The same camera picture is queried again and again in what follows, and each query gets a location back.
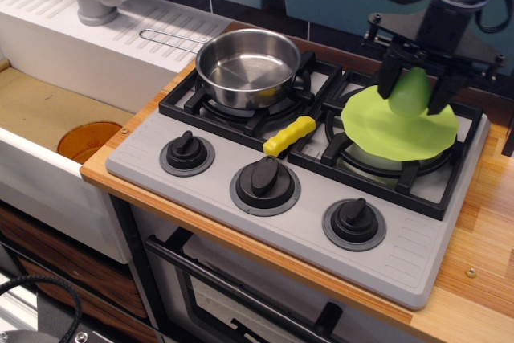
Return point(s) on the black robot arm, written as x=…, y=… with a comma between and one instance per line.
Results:
x=490, y=16

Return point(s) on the black left burner grate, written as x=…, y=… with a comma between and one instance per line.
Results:
x=189, y=104

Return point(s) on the grey toy stove top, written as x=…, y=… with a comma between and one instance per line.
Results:
x=402, y=268

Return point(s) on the small green toy pear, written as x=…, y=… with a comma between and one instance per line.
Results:
x=411, y=94

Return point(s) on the black stove knob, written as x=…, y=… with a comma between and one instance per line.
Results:
x=354, y=225
x=265, y=188
x=187, y=155

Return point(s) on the light green plastic plate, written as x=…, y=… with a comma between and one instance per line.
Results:
x=370, y=124

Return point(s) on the black burner grate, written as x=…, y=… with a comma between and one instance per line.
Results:
x=189, y=104
x=434, y=187

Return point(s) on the oven door with black handle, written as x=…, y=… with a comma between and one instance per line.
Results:
x=226, y=297

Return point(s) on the white toy sink unit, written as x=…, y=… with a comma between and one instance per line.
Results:
x=57, y=74

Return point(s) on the black right burner grate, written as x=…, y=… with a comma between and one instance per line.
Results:
x=434, y=187

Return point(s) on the orange sink drain plug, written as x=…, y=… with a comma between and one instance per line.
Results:
x=80, y=143

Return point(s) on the black middle stove knob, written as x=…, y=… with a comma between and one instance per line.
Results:
x=265, y=188

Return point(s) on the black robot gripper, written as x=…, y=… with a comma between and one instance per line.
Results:
x=437, y=38

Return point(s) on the stainless steel pan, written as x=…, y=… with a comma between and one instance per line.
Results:
x=244, y=69

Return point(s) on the wooden drawer front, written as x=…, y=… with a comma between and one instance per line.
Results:
x=110, y=299

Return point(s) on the yellow crinkle toy fry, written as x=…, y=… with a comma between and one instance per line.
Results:
x=298, y=129

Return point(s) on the black right stove knob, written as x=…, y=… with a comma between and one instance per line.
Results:
x=354, y=225

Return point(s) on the black left stove knob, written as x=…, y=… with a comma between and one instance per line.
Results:
x=187, y=155

